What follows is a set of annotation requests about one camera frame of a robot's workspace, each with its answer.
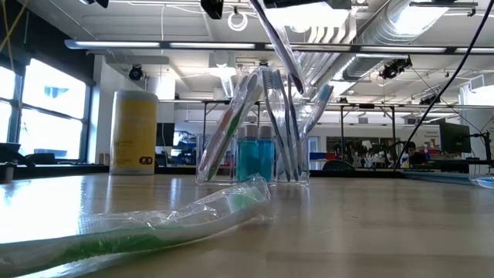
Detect dark monitor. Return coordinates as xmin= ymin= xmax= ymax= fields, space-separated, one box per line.
xmin=156 ymin=122 xmax=176 ymax=147

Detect black aluminium table frame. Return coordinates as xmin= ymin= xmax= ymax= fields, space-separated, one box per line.
xmin=0 ymin=164 xmax=494 ymax=179

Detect person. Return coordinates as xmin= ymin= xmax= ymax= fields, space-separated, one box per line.
xmin=404 ymin=141 xmax=429 ymax=167

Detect yellow wipes canister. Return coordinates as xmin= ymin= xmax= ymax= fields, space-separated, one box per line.
xmin=110 ymin=90 xmax=159 ymax=176

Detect black ceiling device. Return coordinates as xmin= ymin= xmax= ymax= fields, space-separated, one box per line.
xmin=379 ymin=56 xmax=413 ymax=81
xmin=419 ymin=94 xmax=442 ymax=106

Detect black monitor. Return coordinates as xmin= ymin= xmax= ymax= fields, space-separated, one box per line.
xmin=438 ymin=122 xmax=472 ymax=154

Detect silver ventilation duct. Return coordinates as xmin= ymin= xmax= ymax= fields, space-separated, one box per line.
xmin=343 ymin=0 xmax=448 ymax=80

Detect large window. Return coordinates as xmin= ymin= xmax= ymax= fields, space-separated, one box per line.
xmin=0 ymin=57 xmax=96 ymax=165

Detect long ceiling light strip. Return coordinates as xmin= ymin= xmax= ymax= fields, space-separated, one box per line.
xmin=64 ymin=38 xmax=494 ymax=54

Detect dark blue toothbrush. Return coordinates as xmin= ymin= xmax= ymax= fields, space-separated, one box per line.
xmin=249 ymin=0 xmax=306 ymax=96

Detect blue mouthwash bottle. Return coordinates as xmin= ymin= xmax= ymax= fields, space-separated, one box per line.
xmin=257 ymin=125 xmax=276 ymax=182
xmin=235 ymin=124 xmax=260 ymax=182

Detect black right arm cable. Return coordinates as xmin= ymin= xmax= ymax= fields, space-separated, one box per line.
xmin=392 ymin=0 xmax=494 ymax=172

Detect clear acrylic organizer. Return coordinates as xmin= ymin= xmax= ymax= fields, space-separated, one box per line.
xmin=195 ymin=133 xmax=311 ymax=185

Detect white cable coil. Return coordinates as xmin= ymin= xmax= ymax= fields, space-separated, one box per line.
xmin=226 ymin=10 xmax=249 ymax=32

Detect yellow cable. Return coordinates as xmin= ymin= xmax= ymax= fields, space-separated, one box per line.
xmin=0 ymin=0 xmax=29 ymax=73

